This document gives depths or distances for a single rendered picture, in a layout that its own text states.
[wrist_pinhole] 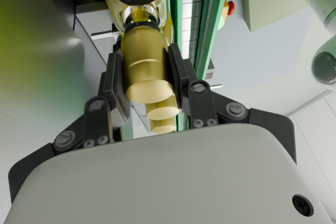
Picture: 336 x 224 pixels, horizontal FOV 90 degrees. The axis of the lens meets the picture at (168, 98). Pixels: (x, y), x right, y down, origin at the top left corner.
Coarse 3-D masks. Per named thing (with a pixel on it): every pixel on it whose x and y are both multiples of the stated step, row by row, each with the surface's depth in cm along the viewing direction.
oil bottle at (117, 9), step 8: (112, 0) 13; (160, 0) 14; (112, 8) 14; (120, 8) 14; (160, 8) 14; (112, 16) 15; (120, 16) 14; (160, 16) 15; (120, 24) 15; (160, 24) 16
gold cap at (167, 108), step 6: (174, 96) 17; (156, 102) 16; (162, 102) 16; (168, 102) 16; (174, 102) 16; (150, 108) 16; (156, 108) 15; (162, 108) 16; (168, 108) 16; (174, 108) 16; (150, 114) 16; (156, 114) 17; (162, 114) 17; (168, 114) 17; (174, 114) 17
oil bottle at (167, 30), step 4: (168, 8) 20; (168, 12) 20; (168, 16) 19; (168, 20) 19; (168, 24) 19; (172, 24) 19; (164, 28) 18; (168, 28) 18; (172, 28) 19; (164, 32) 18; (168, 32) 18; (172, 32) 19; (164, 36) 18; (168, 36) 18; (172, 36) 19; (168, 40) 19; (172, 40) 19; (168, 44) 19
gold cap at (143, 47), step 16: (128, 32) 12; (144, 32) 11; (160, 32) 12; (128, 48) 11; (144, 48) 11; (160, 48) 11; (128, 64) 11; (144, 64) 10; (160, 64) 11; (128, 80) 10; (144, 80) 10; (160, 80) 10; (128, 96) 11; (144, 96) 12; (160, 96) 12
